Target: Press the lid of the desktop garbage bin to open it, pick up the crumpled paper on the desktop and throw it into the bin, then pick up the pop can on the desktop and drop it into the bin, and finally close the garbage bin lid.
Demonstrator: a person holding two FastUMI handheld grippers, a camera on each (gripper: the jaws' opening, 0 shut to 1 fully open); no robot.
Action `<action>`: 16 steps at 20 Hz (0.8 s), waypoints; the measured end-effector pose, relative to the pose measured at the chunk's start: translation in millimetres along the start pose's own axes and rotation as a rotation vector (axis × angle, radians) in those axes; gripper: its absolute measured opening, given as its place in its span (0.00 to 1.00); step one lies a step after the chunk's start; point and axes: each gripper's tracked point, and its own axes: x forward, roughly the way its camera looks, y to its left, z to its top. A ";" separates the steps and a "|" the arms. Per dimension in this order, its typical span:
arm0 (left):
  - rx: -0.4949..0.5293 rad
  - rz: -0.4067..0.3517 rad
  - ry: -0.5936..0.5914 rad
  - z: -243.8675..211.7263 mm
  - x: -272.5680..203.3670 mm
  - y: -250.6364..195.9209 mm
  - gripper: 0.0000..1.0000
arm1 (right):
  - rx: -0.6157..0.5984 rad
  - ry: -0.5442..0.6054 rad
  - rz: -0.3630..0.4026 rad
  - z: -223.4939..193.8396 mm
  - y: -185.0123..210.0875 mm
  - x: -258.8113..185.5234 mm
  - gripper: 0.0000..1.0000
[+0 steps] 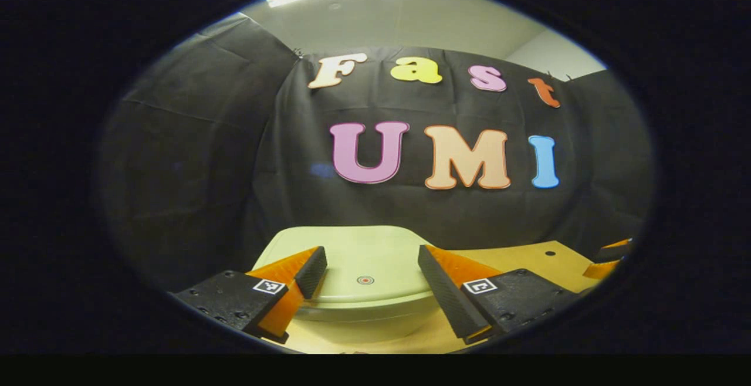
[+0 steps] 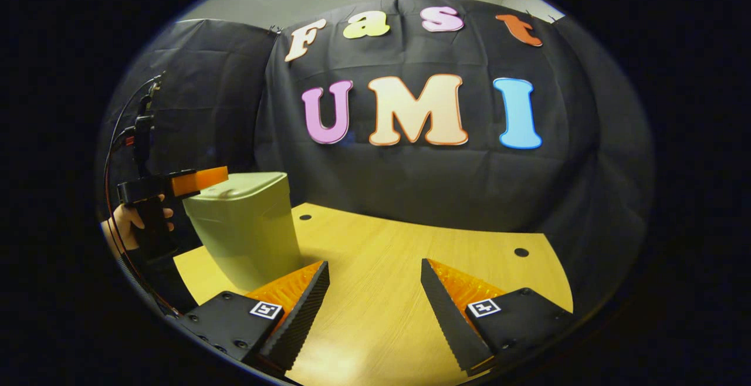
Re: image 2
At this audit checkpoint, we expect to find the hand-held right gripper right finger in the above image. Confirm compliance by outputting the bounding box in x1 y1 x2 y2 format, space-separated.
420 258 579 378

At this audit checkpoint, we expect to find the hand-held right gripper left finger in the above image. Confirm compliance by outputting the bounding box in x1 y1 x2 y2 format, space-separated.
176 260 330 378

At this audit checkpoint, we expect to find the green desktop garbage bin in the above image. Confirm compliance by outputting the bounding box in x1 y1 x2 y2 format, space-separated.
183 172 303 292

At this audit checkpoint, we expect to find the wooden desktop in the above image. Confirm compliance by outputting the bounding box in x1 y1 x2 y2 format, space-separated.
173 202 574 386

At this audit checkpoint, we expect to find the black backdrop cloth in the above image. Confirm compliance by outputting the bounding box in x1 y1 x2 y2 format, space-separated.
97 0 657 322

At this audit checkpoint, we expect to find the thin gripper cable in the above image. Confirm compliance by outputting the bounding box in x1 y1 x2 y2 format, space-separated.
103 74 180 317

